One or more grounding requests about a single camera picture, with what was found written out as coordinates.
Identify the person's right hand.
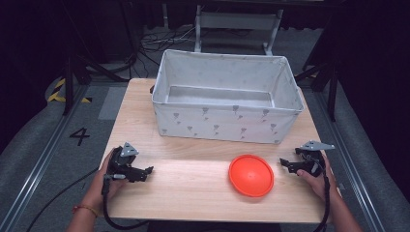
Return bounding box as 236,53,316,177
296,153,342,203

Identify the thin black cable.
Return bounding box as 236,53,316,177
25,167,102,232

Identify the orange round plate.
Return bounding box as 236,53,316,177
227,154,276,198

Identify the thick black gripper cable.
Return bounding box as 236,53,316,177
101,173,150,232

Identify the grey metal frame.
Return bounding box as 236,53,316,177
193,4,285,57

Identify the orange bracelet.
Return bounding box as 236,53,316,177
72,204,100,218

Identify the bundle of floor cables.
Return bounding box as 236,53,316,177
137,24,198,67

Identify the black metal stand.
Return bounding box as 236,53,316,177
61,0,131,116
294,47,340,123

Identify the grey fabric storage box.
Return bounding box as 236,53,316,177
151,48,306,145

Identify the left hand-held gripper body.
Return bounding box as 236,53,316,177
105,141,143,184

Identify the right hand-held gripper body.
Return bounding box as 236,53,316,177
294,139,337,179

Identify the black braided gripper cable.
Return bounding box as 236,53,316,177
311,172,332,232

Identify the person's left hand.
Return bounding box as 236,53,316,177
84,148,128,211

